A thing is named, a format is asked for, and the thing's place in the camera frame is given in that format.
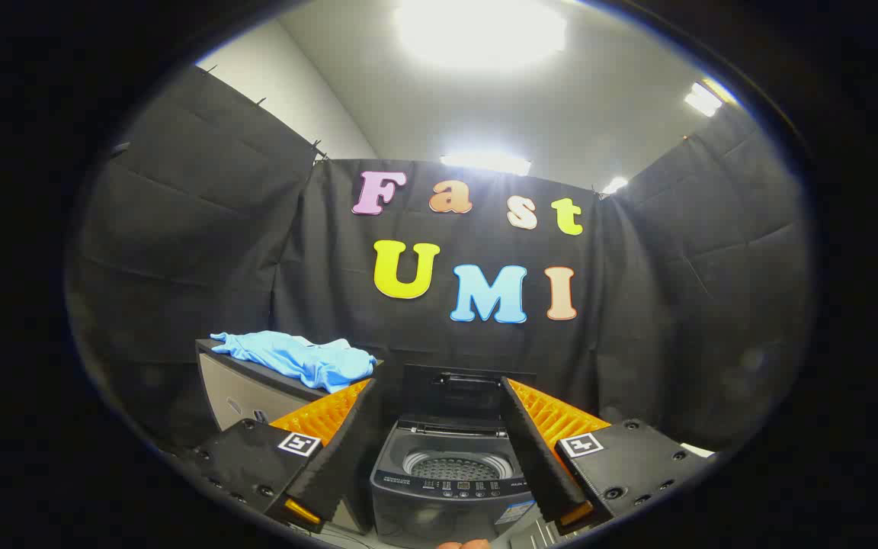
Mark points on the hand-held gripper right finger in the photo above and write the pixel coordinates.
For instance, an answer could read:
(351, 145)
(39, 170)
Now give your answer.
(534, 457)

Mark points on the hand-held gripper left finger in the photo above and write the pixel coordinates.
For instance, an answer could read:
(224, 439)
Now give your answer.
(347, 457)

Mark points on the dark grey washing machine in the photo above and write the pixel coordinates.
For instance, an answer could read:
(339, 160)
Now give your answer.
(439, 511)

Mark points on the light blue polo shirt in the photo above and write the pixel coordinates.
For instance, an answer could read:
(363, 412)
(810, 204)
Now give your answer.
(309, 358)

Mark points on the grey cabinet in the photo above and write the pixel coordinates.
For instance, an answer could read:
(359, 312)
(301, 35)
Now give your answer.
(241, 393)

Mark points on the black backdrop cloth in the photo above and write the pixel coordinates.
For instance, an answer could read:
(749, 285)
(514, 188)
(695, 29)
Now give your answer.
(256, 252)

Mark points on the long ceiling light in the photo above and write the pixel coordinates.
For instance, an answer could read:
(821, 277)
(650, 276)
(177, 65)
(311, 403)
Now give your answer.
(485, 162)

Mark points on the rectangular ceiling light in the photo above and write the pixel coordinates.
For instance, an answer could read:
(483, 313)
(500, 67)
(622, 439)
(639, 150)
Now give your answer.
(702, 99)

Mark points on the large round ceiling light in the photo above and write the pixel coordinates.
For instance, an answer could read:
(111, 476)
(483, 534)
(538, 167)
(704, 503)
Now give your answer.
(481, 30)

